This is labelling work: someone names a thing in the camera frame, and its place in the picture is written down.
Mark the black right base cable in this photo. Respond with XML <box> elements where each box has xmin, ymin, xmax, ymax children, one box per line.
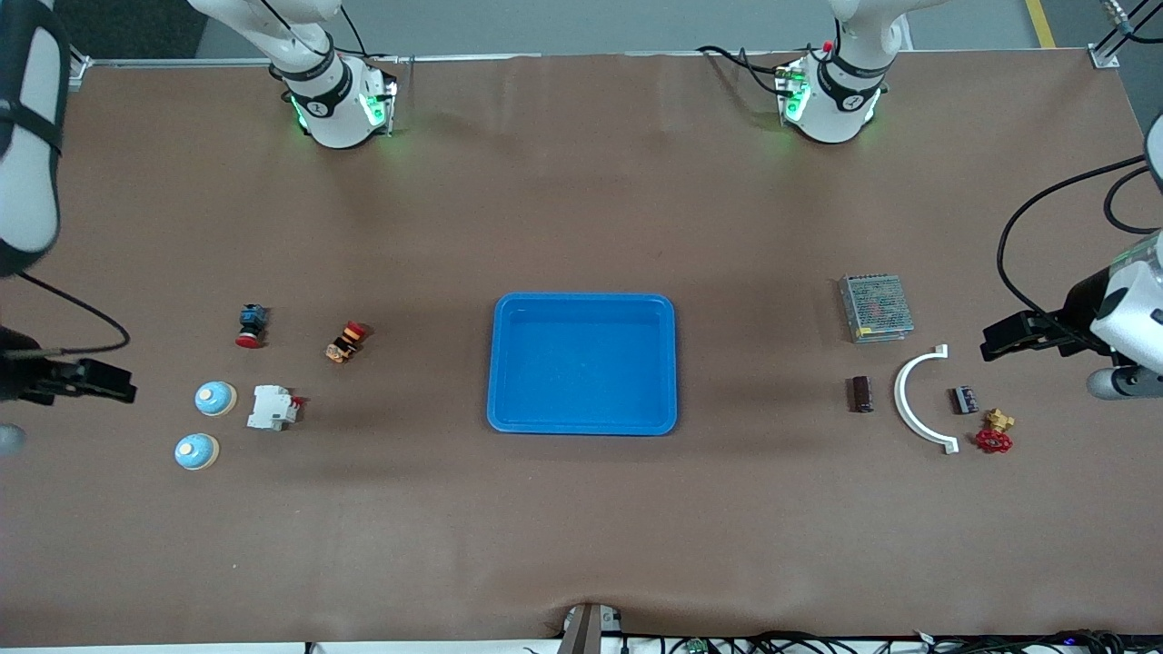
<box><xmin>338</xmin><ymin>5</ymin><xmax>401</xmax><ymax>64</ymax></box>

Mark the black cable bundle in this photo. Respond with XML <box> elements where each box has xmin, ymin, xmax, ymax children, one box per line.
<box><xmin>522</xmin><ymin>629</ymin><xmax>1163</xmax><ymax>654</ymax></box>

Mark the white curved bracket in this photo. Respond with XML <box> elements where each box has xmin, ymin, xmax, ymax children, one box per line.
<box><xmin>894</xmin><ymin>344</ymin><xmax>960</xmax><ymax>455</ymax></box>

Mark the black left base cable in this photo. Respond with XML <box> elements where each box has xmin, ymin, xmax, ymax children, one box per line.
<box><xmin>696</xmin><ymin>44</ymin><xmax>805</xmax><ymax>99</ymax></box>

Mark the orange red push button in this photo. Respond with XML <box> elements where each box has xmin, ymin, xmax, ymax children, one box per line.
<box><xmin>325</xmin><ymin>321</ymin><xmax>370</xmax><ymax>365</ymax></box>

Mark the red button blue body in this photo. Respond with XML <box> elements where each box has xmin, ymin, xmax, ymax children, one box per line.
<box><xmin>235</xmin><ymin>303</ymin><xmax>270</xmax><ymax>350</ymax></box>

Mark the silver table edge rail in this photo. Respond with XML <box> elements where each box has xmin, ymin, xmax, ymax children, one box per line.
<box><xmin>86</xmin><ymin>53</ymin><xmax>819</xmax><ymax>67</ymax></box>

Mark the brass valve red handle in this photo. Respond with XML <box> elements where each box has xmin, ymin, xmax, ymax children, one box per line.
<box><xmin>975</xmin><ymin>408</ymin><xmax>1015</xmax><ymax>455</ymax></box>

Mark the blue plastic tray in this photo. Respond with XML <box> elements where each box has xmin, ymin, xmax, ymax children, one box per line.
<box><xmin>486</xmin><ymin>292</ymin><xmax>679</xmax><ymax>438</ymax></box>

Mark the grey metal clamp bracket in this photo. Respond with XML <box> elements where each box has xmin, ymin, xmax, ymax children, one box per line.
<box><xmin>556</xmin><ymin>602</ymin><xmax>624</xmax><ymax>654</ymax></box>

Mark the blue desk bell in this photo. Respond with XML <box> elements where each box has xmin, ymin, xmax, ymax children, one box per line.
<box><xmin>174</xmin><ymin>432</ymin><xmax>221</xmax><ymax>472</ymax></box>
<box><xmin>194</xmin><ymin>380</ymin><xmax>238</xmax><ymax>419</ymax></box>

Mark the black base cable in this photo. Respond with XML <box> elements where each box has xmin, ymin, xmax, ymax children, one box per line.
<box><xmin>696</xmin><ymin>44</ymin><xmax>805</xmax><ymax>99</ymax></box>
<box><xmin>338</xmin><ymin>5</ymin><xmax>401</xmax><ymax>64</ymax></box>

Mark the white circuit breaker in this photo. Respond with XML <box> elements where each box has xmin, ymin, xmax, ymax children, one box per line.
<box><xmin>246</xmin><ymin>384</ymin><xmax>303</xmax><ymax>432</ymax></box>

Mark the metal mesh power supply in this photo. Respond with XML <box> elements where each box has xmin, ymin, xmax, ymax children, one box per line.
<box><xmin>838</xmin><ymin>273</ymin><xmax>915</xmax><ymax>344</ymax></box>

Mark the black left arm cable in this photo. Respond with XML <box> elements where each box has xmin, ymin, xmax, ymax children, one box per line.
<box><xmin>997</xmin><ymin>154</ymin><xmax>1163</xmax><ymax>355</ymax></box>

